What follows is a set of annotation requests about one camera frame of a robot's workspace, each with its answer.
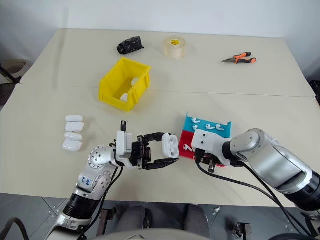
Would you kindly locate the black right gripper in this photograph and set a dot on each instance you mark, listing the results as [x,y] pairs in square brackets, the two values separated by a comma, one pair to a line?
[203,157]

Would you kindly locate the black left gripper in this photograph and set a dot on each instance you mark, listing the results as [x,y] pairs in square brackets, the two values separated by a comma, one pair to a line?
[141,152]

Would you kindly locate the white earbud case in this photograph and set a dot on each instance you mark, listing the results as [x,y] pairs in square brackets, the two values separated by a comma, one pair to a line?
[74,126]
[171,147]
[135,81]
[74,118]
[124,97]
[72,145]
[73,136]

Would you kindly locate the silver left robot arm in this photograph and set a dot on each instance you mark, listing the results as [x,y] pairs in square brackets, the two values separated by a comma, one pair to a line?
[97,180]

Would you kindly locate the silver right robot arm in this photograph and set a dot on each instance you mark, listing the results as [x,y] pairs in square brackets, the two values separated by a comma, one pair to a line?
[272,155]

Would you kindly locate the closed white earbud case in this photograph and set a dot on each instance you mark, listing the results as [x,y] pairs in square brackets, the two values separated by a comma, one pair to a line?
[74,118]
[74,126]
[135,81]
[124,97]
[72,145]
[73,136]

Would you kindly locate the yellow plastic bin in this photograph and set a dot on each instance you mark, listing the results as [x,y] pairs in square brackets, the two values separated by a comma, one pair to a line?
[112,82]

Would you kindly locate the white earbud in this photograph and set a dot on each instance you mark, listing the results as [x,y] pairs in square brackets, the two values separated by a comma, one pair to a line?
[187,147]
[195,120]
[195,127]
[209,126]
[219,127]

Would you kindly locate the red plastic tray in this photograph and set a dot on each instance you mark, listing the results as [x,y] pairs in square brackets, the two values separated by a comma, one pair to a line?
[186,140]

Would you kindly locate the blue plastic tray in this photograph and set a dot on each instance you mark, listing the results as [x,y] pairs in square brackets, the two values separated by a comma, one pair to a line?
[227,131]

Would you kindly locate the grey rounded shape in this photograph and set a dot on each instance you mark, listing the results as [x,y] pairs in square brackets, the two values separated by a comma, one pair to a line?
[133,220]

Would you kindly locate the clear tape roll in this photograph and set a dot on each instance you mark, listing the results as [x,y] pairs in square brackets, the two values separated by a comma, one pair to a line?
[175,47]

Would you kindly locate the orange black pliers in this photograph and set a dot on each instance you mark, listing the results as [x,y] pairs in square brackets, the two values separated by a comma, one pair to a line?
[241,58]

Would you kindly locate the black rolled bundle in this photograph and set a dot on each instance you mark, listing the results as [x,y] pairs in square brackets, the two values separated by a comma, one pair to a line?
[130,45]

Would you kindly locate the dark object beside table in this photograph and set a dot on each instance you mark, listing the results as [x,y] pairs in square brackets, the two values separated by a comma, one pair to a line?
[315,92]

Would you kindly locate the black stand beside table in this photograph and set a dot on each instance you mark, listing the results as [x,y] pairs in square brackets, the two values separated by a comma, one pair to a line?
[11,72]

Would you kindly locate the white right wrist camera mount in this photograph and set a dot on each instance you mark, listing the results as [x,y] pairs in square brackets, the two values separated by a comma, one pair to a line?
[207,142]

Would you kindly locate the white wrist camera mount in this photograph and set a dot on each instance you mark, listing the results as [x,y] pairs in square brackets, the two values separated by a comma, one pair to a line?
[207,142]
[122,145]

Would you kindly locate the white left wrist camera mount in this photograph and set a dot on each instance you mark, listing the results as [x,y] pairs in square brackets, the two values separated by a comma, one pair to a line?
[122,145]

